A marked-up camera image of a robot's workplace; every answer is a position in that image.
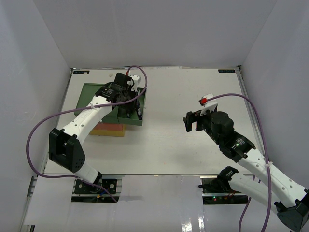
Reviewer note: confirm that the green drawer cabinet box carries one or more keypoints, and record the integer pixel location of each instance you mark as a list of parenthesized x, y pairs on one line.
[(110, 125)]

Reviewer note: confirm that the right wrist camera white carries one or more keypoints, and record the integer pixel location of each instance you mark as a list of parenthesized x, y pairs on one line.
[(208, 104)]

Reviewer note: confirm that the right black corner label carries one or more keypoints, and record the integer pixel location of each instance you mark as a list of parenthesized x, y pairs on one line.
[(226, 71)]

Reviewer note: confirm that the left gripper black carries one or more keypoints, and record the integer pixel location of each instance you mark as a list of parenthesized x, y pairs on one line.
[(130, 107)]

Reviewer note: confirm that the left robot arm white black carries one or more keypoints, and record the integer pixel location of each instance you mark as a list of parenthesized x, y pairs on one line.
[(65, 144)]

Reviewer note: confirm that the black corner label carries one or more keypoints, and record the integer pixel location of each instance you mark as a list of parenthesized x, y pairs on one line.
[(80, 72), (226, 71)]

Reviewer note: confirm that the left black corner label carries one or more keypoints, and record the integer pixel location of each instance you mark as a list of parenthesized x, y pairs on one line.
[(80, 72)]

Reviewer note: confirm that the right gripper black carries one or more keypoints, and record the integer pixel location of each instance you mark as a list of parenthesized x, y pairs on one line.
[(188, 121)]

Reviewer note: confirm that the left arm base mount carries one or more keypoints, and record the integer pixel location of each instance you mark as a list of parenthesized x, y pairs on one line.
[(84, 193)]

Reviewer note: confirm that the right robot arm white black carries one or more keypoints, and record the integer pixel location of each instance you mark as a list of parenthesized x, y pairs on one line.
[(286, 198)]

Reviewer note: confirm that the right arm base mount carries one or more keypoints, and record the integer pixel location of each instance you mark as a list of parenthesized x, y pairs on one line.
[(216, 192)]

